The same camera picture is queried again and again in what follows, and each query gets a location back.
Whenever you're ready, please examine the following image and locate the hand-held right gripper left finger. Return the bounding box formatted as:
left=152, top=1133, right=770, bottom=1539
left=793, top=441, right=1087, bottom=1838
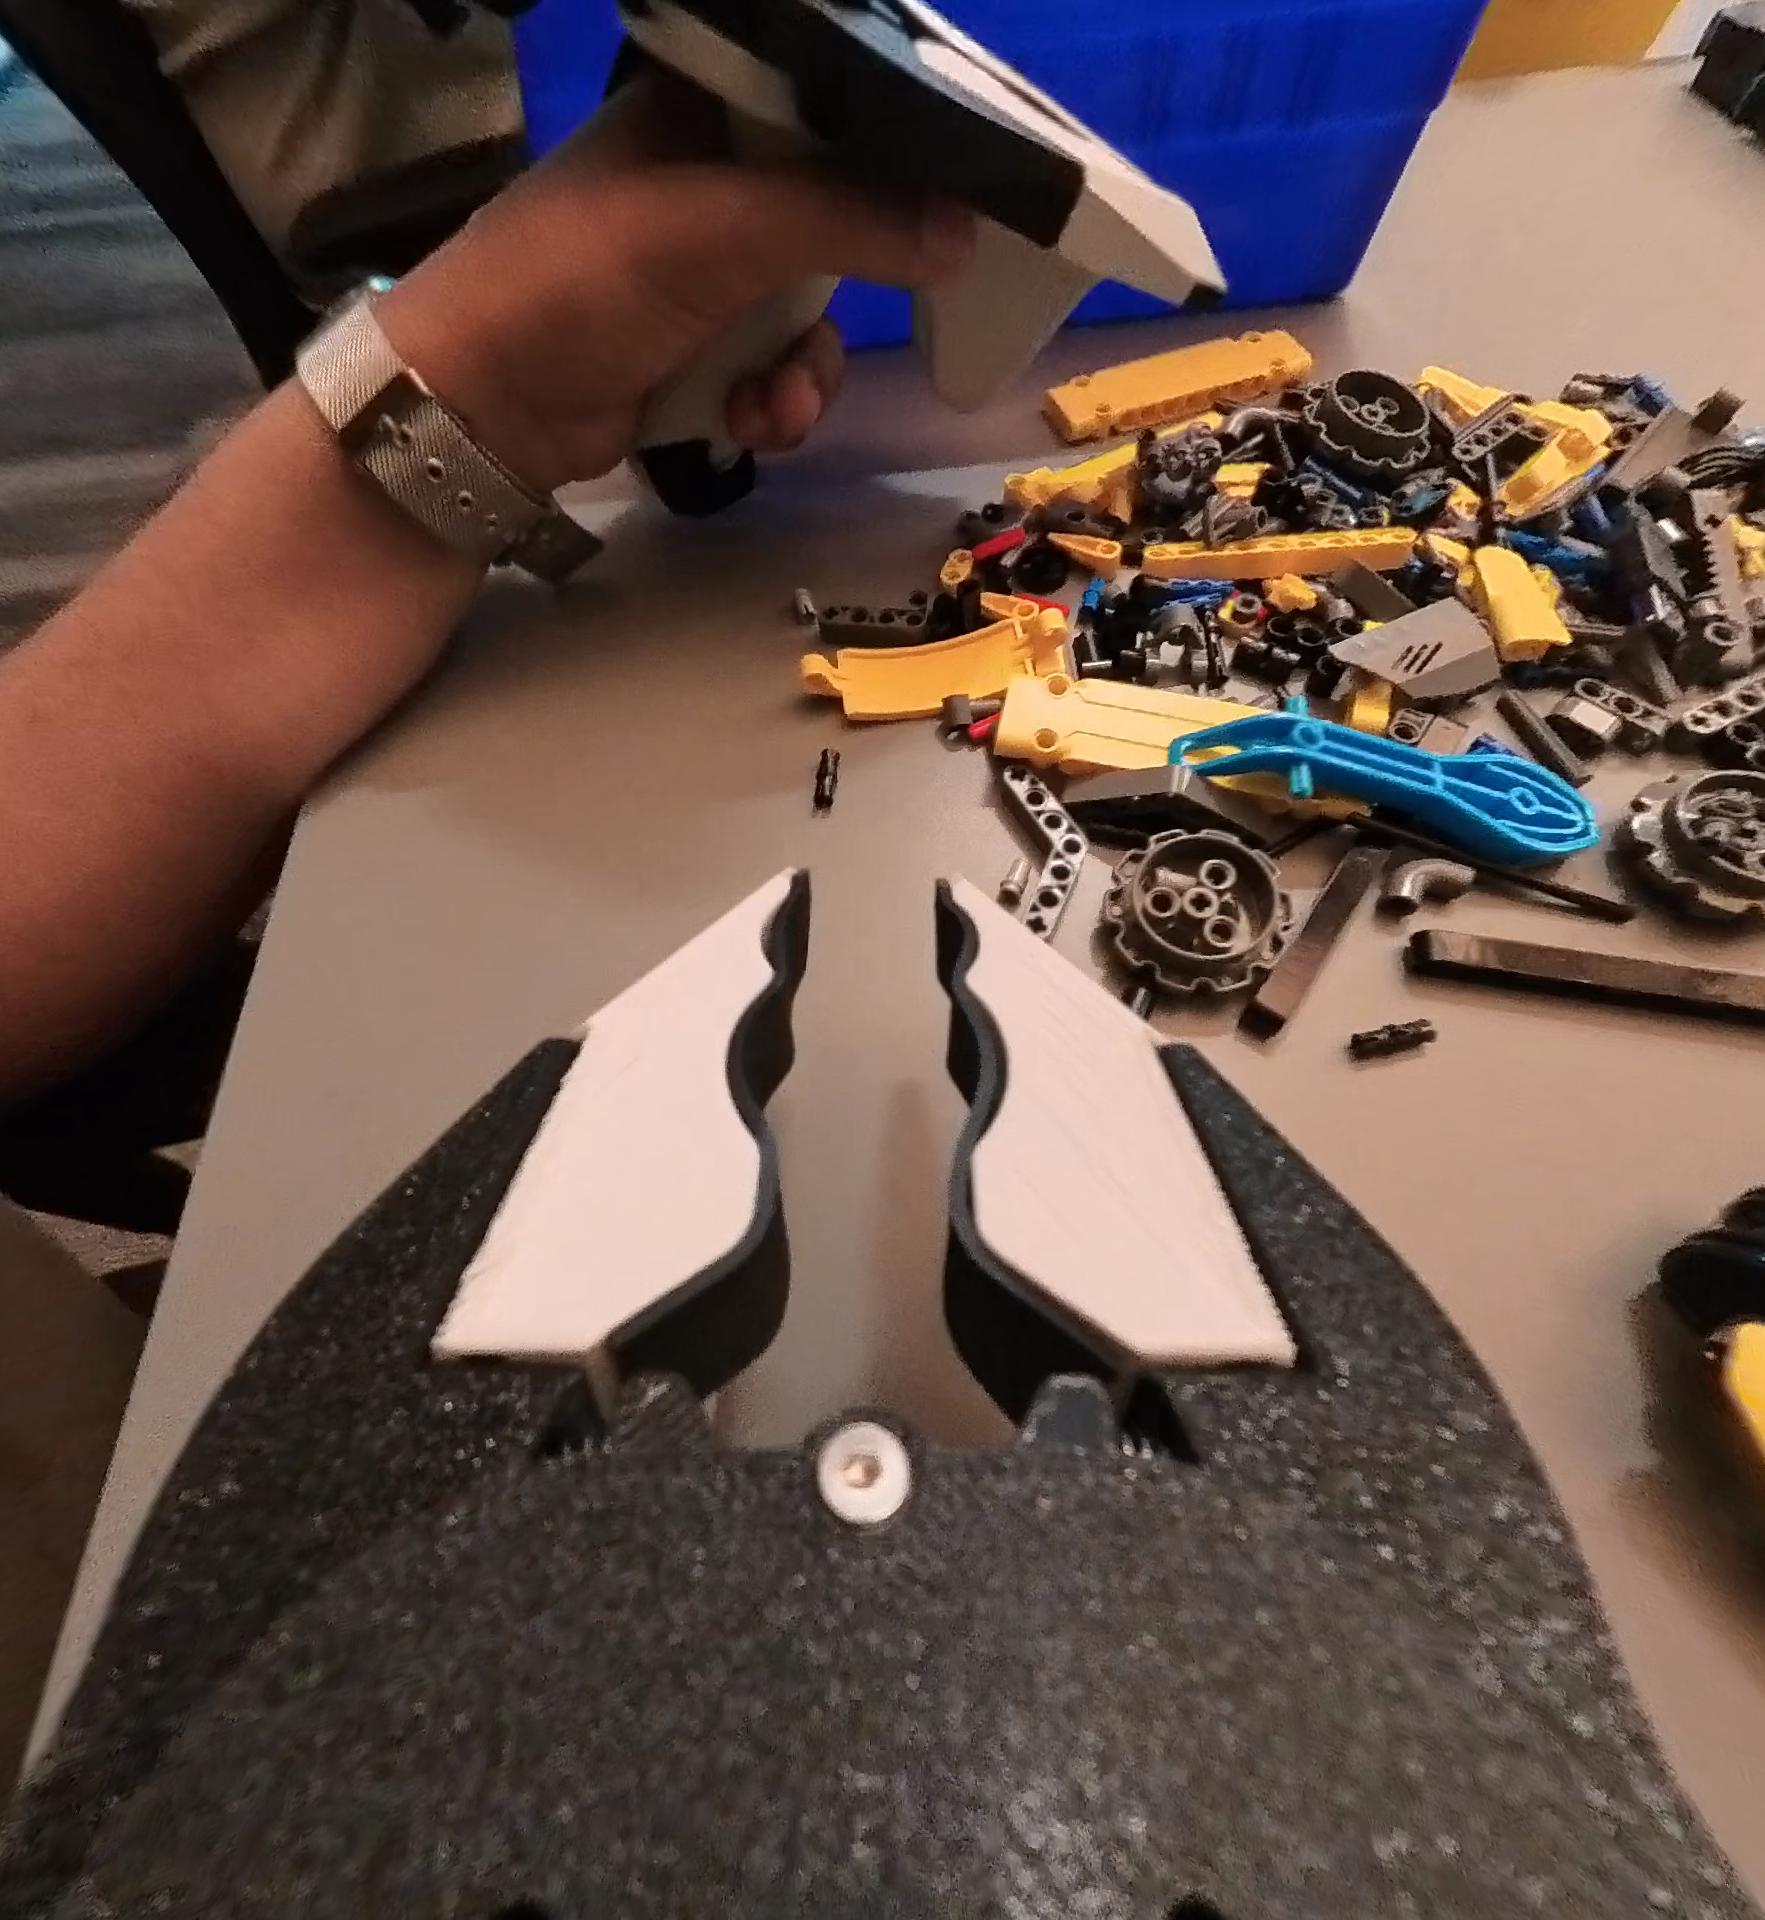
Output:
left=431, top=867, right=816, bottom=1422

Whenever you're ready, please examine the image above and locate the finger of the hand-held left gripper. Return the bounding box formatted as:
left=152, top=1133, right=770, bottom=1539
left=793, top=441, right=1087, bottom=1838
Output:
left=896, top=0, right=1227, bottom=311

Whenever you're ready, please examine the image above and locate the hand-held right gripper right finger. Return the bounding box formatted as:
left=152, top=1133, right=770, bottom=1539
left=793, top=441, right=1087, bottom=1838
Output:
left=934, top=876, right=1300, bottom=1425

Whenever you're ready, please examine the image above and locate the dark grey toothed wheel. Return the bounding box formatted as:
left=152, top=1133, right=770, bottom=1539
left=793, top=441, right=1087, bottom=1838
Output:
left=1098, top=829, right=1296, bottom=1011

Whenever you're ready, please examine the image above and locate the pile of toy brick pieces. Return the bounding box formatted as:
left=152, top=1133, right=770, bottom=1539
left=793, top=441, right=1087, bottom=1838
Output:
left=790, top=330, right=1765, bottom=1067

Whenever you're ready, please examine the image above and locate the person's left forearm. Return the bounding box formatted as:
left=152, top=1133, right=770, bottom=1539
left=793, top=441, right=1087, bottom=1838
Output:
left=0, top=373, right=524, bottom=1118

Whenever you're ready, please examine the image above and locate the person's left hand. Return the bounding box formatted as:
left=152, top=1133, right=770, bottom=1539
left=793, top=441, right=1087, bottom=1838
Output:
left=371, top=81, right=973, bottom=490

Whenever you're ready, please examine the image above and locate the blue plastic storage bin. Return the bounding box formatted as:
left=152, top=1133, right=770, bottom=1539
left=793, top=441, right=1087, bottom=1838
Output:
left=514, top=0, right=1491, bottom=353

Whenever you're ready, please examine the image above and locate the yellow flat brick panel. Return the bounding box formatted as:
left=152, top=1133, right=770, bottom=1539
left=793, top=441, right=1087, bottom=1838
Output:
left=1043, top=330, right=1315, bottom=446
left=995, top=674, right=1281, bottom=784

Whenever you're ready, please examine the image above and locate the yellow plastic bin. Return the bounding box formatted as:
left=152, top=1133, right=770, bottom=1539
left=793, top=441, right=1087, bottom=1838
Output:
left=1451, top=0, right=1692, bottom=84

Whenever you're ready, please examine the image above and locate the yellow curved brick panel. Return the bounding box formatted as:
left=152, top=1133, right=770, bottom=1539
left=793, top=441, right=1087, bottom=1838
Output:
left=798, top=605, right=1076, bottom=726

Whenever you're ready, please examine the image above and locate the cyan brick separator tool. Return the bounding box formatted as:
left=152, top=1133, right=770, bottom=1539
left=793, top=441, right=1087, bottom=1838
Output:
left=1166, top=712, right=1600, bottom=868

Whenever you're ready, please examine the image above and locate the long black brick beam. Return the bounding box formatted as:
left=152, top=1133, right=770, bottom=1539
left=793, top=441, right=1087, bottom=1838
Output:
left=1406, top=928, right=1765, bottom=1039

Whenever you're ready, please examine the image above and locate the silver mesh wristwatch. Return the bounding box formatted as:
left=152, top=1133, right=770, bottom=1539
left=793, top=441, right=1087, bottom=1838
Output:
left=295, top=274, right=605, bottom=587

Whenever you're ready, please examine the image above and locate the black camera battery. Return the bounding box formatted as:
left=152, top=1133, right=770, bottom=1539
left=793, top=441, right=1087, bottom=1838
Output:
left=1690, top=6, right=1765, bottom=114

